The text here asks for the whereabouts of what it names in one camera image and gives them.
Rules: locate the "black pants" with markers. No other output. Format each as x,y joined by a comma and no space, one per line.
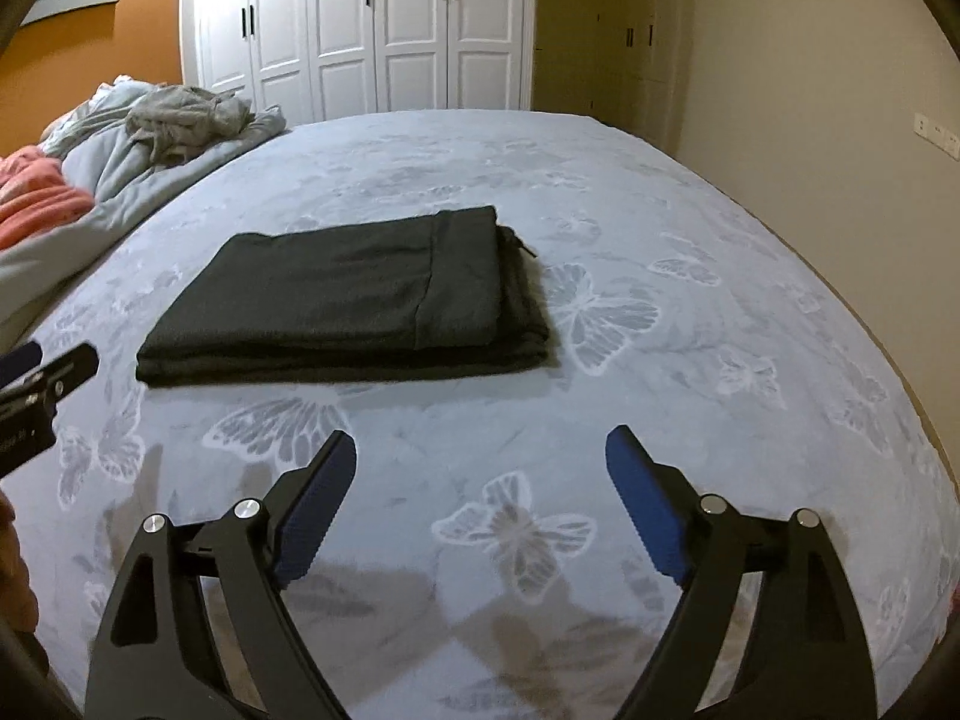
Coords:
337,292

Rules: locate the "beige built-in cabinet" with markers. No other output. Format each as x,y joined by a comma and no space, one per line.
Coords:
600,37

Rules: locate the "grey crumpled garment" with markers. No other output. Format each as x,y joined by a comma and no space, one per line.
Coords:
187,120

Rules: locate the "white wardrobe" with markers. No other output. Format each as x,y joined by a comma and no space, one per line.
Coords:
337,30

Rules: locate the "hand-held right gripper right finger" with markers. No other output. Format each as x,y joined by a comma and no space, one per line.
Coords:
645,502

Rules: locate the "grey duvet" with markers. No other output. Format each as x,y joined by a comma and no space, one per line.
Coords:
112,187

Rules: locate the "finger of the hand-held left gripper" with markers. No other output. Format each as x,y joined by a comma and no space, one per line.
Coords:
19,364
71,369

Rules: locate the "pink blanket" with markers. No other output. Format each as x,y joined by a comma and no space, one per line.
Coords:
37,202

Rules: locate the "person's left forearm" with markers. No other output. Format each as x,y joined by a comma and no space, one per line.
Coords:
13,555

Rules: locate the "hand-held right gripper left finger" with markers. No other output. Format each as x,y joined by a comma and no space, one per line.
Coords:
315,510

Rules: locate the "white wall socket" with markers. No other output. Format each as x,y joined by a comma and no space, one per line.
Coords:
946,136
921,121

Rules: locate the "bed with butterfly sheet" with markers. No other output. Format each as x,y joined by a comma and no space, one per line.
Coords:
675,277

